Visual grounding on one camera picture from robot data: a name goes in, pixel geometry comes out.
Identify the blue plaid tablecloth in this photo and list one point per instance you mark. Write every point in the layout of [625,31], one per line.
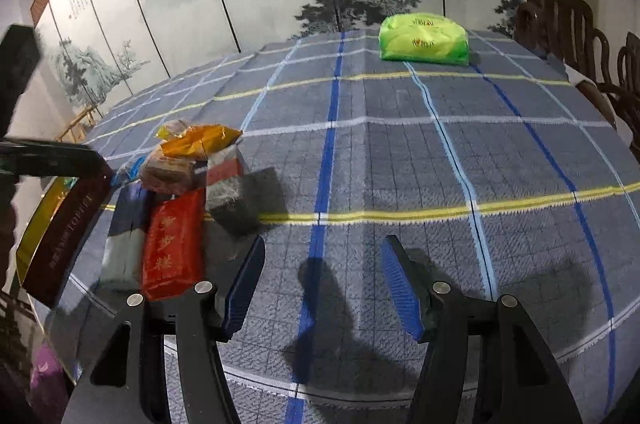
[500,176]

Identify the red rectangular snack packet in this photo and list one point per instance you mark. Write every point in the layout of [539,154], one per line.
[172,258]

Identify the green tissue pack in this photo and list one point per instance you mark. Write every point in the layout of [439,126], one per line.
[423,37]

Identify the dark sesame bar red label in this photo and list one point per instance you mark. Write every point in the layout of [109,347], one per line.
[228,192]

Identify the dark wooden chair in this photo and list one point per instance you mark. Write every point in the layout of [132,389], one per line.
[628,79]
[565,30]

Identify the orange yellow snack packet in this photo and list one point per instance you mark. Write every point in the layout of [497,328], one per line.
[195,142]

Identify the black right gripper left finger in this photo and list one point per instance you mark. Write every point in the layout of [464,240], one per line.
[125,381]

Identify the blue white snack packet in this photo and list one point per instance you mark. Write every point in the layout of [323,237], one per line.
[122,258]

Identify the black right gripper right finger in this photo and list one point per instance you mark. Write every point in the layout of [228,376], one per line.
[518,379]

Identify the peanut candy clear packet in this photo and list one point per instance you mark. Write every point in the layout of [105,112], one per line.
[165,174]

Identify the gold maroon toffee tin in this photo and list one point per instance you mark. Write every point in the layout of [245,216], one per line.
[54,235]

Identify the bamboo rack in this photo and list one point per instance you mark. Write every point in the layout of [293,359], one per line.
[78,128]

